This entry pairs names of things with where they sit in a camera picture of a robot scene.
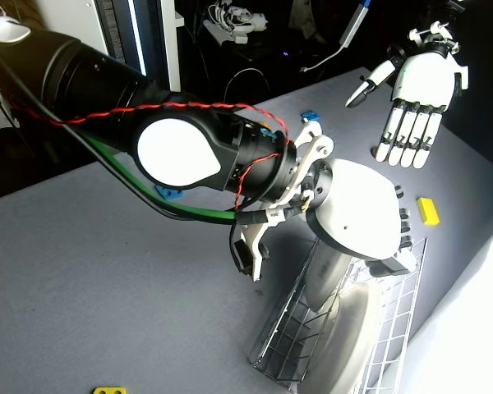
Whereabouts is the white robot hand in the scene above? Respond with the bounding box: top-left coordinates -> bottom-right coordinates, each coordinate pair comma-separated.
344,43 -> 458,169
306,158 -> 419,277

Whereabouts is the white ceramic plate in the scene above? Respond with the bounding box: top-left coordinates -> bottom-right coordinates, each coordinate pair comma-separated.
307,282 -> 384,394
303,241 -> 354,314

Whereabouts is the spare white robot hand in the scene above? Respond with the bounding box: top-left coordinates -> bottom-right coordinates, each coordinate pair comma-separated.
203,0 -> 269,44

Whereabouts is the yellow rectangular block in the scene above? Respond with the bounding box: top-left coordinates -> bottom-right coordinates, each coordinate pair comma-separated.
417,196 -> 440,226

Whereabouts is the blue pentagon block with holes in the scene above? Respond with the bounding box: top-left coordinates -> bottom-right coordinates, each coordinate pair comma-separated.
154,185 -> 186,201

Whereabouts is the white cabinet with light strip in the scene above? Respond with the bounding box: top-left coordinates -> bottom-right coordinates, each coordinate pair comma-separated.
36,0 -> 186,92

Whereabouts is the white cable with silver adapter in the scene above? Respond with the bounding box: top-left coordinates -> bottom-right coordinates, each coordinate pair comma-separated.
302,0 -> 371,74

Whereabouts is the silver wire dish rack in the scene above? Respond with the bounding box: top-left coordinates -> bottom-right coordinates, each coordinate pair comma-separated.
248,236 -> 429,394

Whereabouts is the thin looped cable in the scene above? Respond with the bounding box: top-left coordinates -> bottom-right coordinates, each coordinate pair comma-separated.
223,67 -> 272,103

